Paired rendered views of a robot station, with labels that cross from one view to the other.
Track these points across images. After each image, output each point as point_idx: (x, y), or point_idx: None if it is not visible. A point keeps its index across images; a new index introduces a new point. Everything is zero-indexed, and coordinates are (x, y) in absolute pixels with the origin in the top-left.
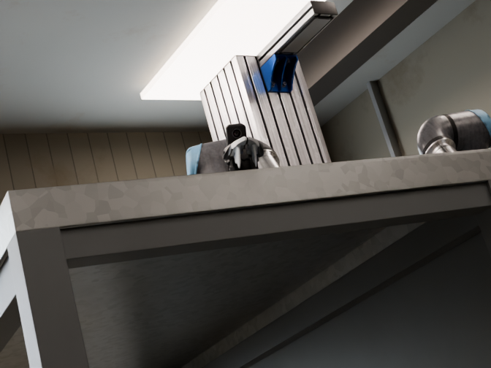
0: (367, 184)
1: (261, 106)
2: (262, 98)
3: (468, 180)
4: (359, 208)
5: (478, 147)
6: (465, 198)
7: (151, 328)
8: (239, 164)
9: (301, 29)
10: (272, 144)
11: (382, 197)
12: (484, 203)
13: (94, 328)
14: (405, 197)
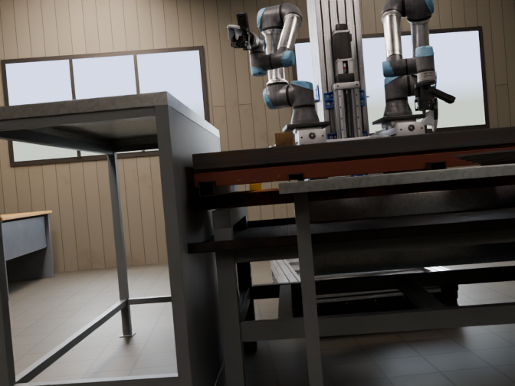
0: (97, 107)
1: None
2: None
3: (145, 106)
4: (93, 116)
5: (419, 14)
6: (142, 112)
7: (146, 122)
8: (228, 38)
9: None
10: (321, 1)
11: (104, 112)
12: (151, 115)
13: (113, 122)
14: (115, 112)
